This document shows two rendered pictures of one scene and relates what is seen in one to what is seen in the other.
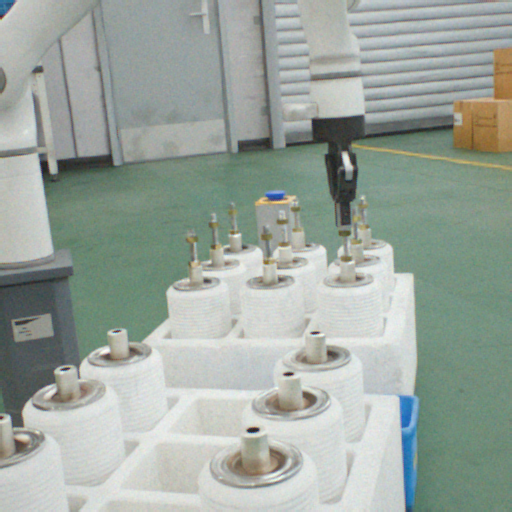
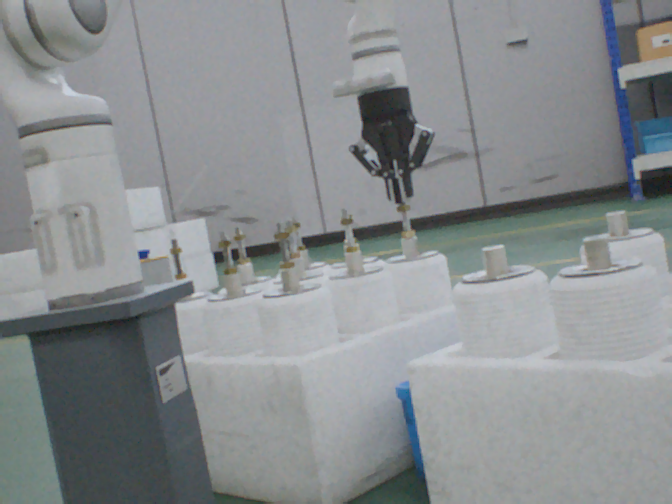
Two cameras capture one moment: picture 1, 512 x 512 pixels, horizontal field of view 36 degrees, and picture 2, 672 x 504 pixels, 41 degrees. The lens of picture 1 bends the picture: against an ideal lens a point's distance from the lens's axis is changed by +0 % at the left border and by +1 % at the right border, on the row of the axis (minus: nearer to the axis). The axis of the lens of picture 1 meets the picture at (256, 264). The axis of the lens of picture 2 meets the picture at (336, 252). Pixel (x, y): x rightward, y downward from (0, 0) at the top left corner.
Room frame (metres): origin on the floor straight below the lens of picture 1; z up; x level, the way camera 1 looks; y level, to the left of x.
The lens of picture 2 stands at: (0.54, 1.02, 0.36)
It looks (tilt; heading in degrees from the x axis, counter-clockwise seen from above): 4 degrees down; 301
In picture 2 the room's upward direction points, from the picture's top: 10 degrees counter-clockwise
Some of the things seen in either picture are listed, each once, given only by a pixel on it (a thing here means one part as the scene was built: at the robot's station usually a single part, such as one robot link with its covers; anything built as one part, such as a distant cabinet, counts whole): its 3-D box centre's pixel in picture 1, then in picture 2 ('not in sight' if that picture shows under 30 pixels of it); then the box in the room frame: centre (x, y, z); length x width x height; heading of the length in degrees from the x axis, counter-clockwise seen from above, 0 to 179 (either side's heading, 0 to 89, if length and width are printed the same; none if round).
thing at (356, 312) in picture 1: (352, 339); (423, 319); (1.11, -0.13, 0.16); 0.10 x 0.10 x 0.18
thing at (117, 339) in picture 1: (118, 344); (495, 263); (0.87, 0.17, 0.26); 0.02 x 0.02 x 0.03
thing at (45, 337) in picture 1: (38, 351); (128, 441); (1.22, 0.37, 0.15); 0.15 x 0.15 x 0.30; 14
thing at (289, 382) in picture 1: (290, 390); not in sight; (0.69, -0.02, 0.26); 0.02 x 0.02 x 0.03
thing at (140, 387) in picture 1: (129, 426); (512, 363); (0.87, 0.17, 0.16); 0.10 x 0.10 x 0.18
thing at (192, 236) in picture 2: not in sight; (156, 245); (3.58, -2.30, 0.27); 0.39 x 0.39 x 0.18; 16
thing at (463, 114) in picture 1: (482, 122); not in sight; (5.14, -1.54, 0.15); 0.30 x 0.24 x 0.30; 103
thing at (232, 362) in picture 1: (293, 355); (318, 387); (1.26, -0.05, 0.09); 0.39 x 0.39 x 0.18; 75
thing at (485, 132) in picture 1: (503, 124); not in sight; (4.82, -1.57, 0.15); 0.30 x 0.24 x 0.30; 13
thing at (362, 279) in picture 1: (348, 280); (412, 258); (1.11, -0.13, 0.25); 0.08 x 0.08 x 0.01
